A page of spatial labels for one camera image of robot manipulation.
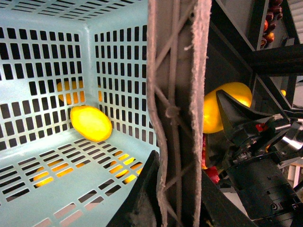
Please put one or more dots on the brown basket handle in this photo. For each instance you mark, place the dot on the brown basket handle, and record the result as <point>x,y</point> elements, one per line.
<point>177,39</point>

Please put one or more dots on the yellow mango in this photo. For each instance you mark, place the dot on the yellow mango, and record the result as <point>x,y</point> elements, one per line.
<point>211,116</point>

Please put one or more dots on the light blue plastic basket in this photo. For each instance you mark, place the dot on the light blue plastic basket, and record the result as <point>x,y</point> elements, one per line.
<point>56,55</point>

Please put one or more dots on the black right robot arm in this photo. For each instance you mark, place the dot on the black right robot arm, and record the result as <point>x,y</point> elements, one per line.
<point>267,196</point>

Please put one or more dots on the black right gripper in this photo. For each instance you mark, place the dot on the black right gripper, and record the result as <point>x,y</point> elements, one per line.
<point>253,137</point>

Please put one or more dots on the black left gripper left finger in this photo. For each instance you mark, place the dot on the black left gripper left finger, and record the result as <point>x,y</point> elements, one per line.
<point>141,208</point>

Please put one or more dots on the yellow lemon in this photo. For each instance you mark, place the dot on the yellow lemon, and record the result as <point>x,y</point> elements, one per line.
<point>91,123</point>

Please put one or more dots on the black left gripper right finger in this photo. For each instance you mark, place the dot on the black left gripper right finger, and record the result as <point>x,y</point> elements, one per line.
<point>217,210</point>

